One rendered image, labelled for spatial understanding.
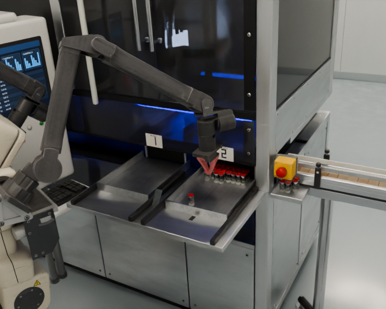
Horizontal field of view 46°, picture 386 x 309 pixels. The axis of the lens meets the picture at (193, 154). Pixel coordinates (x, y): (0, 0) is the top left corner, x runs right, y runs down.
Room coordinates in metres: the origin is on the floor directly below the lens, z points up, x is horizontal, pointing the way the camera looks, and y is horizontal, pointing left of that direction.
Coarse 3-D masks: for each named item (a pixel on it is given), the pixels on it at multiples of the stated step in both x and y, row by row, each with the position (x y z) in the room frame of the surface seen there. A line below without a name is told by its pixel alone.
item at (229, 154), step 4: (220, 148) 1.67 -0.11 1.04; (224, 148) 1.66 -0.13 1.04; (228, 148) 1.65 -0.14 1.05; (232, 148) 1.64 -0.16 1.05; (220, 152) 1.67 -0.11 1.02; (224, 152) 1.66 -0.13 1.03; (228, 152) 1.65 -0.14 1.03; (232, 152) 1.64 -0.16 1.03; (220, 156) 1.67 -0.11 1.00; (224, 156) 1.66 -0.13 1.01; (228, 156) 1.65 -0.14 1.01; (232, 156) 1.64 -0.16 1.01; (228, 160) 1.65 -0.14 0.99; (232, 160) 1.64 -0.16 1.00
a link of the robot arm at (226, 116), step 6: (204, 102) 1.38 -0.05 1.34; (210, 102) 1.38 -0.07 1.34; (204, 108) 1.37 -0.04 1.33; (210, 108) 1.38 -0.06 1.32; (198, 114) 1.42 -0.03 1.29; (204, 114) 1.36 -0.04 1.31; (210, 114) 1.37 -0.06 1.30; (216, 114) 1.41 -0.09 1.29; (222, 114) 1.41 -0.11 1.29; (228, 114) 1.41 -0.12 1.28; (222, 120) 1.39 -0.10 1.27; (228, 120) 1.40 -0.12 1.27; (234, 120) 1.40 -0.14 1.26; (222, 126) 1.38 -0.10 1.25; (228, 126) 1.39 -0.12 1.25; (234, 126) 1.40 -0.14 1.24
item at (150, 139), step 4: (148, 136) 1.85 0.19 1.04; (152, 136) 1.84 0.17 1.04; (156, 136) 1.83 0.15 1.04; (160, 136) 1.82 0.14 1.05; (148, 140) 1.85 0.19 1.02; (152, 140) 1.84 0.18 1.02; (156, 140) 1.83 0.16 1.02; (160, 140) 1.82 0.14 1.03; (148, 144) 1.85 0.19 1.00; (152, 144) 1.84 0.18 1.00; (156, 144) 1.83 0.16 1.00; (160, 144) 1.82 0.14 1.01
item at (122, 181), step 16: (128, 160) 1.87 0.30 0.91; (144, 160) 1.93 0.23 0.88; (160, 160) 1.92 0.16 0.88; (112, 176) 1.76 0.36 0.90; (128, 176) 1.78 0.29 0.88; (144, 176) 1.77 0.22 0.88; (160, 176) 1.76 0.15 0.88; (112, 192) 1.64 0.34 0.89; (128, 192) 1.59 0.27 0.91; (144, 192) 1.63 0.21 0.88
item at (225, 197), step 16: (192, 176) 1.69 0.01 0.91; (176, 192) 1.57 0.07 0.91; (192, 192) 1.60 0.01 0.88; (208, 192) 1.60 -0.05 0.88; (224, 192) 1.59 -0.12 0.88; (240, 192) 1.58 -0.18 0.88; (176, 208) 1.48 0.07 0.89; (192, 208) 1.44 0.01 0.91; (208, 208) 1.47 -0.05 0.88; (224, 208) 1.47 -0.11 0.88
